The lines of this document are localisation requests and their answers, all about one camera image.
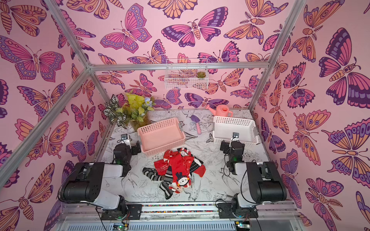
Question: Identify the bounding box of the red penguin sock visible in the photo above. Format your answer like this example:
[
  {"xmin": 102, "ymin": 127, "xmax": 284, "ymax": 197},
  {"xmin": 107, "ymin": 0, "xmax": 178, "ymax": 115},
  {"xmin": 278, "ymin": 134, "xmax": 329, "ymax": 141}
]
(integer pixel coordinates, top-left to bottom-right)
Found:
[{"xmin": 169, "ymin": 173, "xmax": 191, "ymax": 193}]

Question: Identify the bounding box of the red snowflake santa sock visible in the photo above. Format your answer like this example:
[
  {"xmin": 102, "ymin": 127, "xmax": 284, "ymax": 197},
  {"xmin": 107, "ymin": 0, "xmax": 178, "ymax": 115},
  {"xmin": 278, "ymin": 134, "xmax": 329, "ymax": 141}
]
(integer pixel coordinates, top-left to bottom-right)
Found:
[{"xmin": 163, "ymin": 150, "xmax": 194, "ymax": 175}]

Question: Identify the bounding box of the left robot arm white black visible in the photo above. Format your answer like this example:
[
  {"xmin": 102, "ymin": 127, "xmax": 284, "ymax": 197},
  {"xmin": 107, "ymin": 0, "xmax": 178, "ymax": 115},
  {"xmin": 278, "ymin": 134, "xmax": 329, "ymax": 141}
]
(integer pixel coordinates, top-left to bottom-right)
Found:
[{"xmin": 58, "ymin": 141, "xmax": 141, "ymax": 220}]

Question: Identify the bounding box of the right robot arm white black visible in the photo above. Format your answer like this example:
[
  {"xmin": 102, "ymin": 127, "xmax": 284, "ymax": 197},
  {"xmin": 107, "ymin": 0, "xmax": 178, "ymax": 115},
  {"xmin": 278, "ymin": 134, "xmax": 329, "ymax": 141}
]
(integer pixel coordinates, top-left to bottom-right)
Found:
[{"xmin": 215, "ymin": 141, "xmax": 287, "ymax": 219}]

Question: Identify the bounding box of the white plastic basket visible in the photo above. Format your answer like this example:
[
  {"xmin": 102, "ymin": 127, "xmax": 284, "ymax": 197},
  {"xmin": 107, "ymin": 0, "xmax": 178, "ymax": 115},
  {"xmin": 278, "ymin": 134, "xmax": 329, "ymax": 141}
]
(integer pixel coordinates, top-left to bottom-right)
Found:
[{"xmin": 213, "ymin": 116, "xmax": 261, "ymax": 148}]

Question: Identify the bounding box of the pink plastic basket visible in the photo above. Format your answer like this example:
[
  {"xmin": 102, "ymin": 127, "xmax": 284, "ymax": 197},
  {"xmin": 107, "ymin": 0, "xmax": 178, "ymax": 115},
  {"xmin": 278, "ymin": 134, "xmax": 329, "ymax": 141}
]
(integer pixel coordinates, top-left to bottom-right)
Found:
[{"xmin": 137, "ymin": 117, "xmax": 186, "ymax": 157}]

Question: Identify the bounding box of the black white striped sock left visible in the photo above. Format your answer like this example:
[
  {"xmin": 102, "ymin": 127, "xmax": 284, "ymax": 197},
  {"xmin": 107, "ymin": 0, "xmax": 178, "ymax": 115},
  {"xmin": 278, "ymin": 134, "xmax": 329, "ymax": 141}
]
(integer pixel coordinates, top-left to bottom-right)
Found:
[{"xmin": 142, "ymin": 167, "xmax": 164, "ymax": 181}]

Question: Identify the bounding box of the black white striped sock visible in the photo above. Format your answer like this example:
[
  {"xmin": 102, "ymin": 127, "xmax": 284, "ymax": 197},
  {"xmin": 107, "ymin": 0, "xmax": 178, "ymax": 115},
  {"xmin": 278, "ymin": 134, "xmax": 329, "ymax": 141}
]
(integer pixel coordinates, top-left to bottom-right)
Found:
[
  {"xmin": 142, "ymin": 167, "xmax": 164, "ymax": 181},
  {"xmin": 159, "ymin": 182, "xmax": 173, "ymax": 200}
]

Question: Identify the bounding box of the red patterned sock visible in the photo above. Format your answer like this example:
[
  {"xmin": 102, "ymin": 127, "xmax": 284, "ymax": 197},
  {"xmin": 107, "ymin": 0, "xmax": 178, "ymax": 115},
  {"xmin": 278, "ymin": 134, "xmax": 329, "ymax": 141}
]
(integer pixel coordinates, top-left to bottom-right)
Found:
[{"xmin": 154, "ymin": 159, "xmax": 169, "ymax": 176}]

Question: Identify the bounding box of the red sock right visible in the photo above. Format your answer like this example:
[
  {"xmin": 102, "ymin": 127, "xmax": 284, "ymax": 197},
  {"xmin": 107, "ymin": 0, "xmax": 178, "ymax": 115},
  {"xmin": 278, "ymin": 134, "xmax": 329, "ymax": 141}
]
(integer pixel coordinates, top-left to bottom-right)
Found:
[{"xmin": 194, "ymin": 165, "xmax": 206, "ymax": 178}]

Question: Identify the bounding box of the pink watering can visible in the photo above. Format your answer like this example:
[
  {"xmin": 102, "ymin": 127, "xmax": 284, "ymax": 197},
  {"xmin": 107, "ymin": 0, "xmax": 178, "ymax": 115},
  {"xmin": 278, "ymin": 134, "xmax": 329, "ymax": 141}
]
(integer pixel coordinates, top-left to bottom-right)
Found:
[{"xmin": 206, "ymin": 105, "xmax": 233, "ymax": 117}]

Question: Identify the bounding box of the artificial plant bouquet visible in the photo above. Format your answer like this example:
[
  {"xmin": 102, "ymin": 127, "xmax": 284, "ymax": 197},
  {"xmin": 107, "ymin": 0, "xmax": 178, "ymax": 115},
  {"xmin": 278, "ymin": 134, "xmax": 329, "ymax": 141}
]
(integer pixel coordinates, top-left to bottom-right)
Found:
[{"xmin": 103, "ymin": 93, "xmax": 156, "ymax": 131}]

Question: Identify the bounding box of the purple pink garden trowel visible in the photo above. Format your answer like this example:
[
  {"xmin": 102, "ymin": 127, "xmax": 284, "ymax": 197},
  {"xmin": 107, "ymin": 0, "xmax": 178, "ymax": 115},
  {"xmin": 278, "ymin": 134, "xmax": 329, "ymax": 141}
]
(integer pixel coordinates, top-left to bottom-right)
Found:
[{"xmin": 190, "ymin": 115, "xmax": 202, "ymax": 135}]

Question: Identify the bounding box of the black white striped sock lower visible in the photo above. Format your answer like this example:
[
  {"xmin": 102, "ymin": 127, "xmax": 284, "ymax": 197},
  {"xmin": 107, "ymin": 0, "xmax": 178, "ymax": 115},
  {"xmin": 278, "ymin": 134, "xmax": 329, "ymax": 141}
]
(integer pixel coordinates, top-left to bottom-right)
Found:
[{"xmin": 159, "ymin": 182, "xmax": 173, "ymax": 200}]

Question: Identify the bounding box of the small green succulent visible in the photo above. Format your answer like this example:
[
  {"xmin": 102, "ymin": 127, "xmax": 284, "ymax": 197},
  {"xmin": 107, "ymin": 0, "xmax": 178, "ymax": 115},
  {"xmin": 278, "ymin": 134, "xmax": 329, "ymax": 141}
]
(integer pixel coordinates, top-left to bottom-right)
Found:
[{"xmin": 197, "ymin": 71, "xmax": 207, "ymax": 79}]

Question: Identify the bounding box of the white wire wall basket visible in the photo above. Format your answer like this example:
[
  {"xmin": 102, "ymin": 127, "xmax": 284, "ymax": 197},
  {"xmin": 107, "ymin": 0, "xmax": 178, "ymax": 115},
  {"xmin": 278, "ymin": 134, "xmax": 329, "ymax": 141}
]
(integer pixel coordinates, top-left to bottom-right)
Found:
[{"xmin": 163, "ymin": 58, "xmax": 209, "ymax": 90}]

